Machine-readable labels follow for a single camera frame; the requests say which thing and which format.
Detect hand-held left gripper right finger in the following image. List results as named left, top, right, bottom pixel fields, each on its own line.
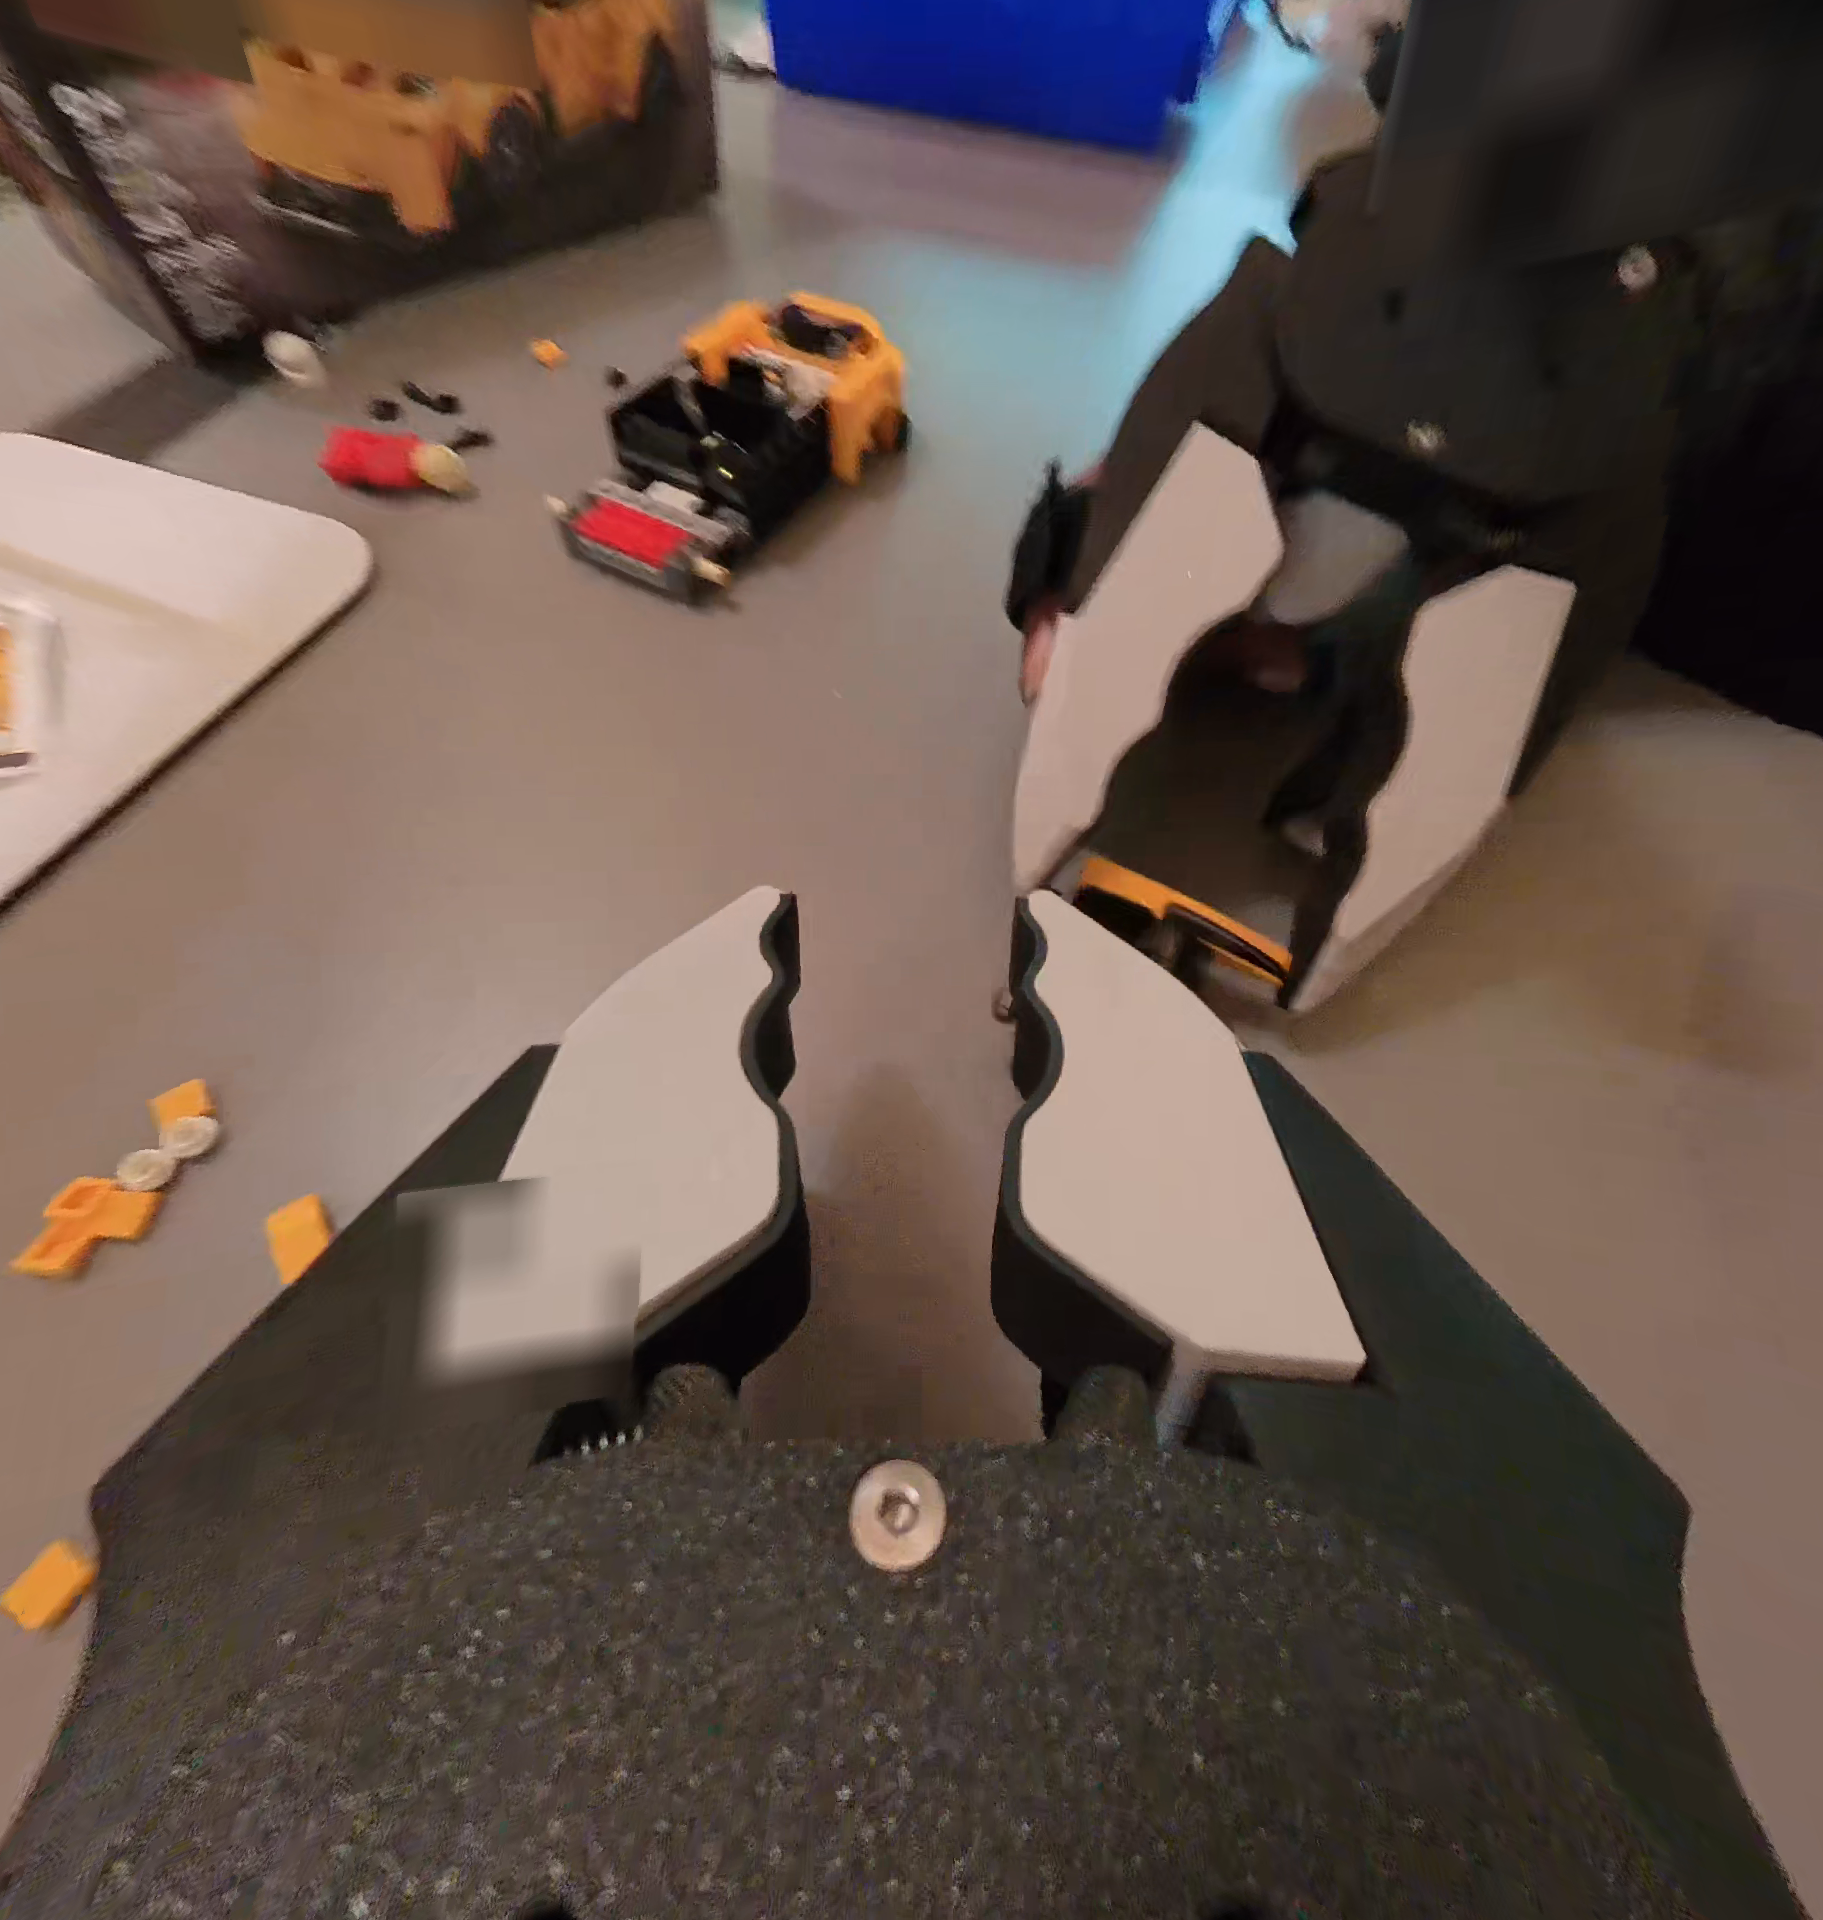
left=991, top=891, right=1369, bottom=1447

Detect orange and black lego car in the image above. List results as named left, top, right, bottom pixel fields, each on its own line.
left=547, top=293, right=913, bottom=607

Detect white and wooden book stand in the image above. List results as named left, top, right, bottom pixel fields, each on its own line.
left=0, top=433, right=376, bottom=950

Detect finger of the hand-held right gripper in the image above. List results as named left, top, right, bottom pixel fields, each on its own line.
left=1013, top=422, right=1287, bottom=891
left=1285, top=566, right=1581, bottom=1014

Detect blue plastic bin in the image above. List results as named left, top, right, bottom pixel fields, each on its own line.
left=765, top=0, right=1231, bottom=157

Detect scattered small black lego pieces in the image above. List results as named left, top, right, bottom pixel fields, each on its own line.
left=366, top=381, right=493, bottom=457

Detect orange lego roof assembly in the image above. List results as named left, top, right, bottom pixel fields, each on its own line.
left=1067, top=853, right=1297, bottom=1011

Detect person's right hand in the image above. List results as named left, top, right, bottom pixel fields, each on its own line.
left=1019, top=601, right=1309, bottom=709

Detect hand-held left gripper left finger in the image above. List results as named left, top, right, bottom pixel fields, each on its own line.
left=503, top=884, right=811, bottom=1348

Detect black lego car box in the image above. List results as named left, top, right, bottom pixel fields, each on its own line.
left=0, top=0, right=721, bottom=366

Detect red lego minifigure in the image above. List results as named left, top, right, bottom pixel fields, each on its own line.
left=320, top=426, right=477, bottom=502

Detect small orange lego pieces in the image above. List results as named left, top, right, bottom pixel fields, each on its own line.
left=0, top=1077, right=338, bottom=1635

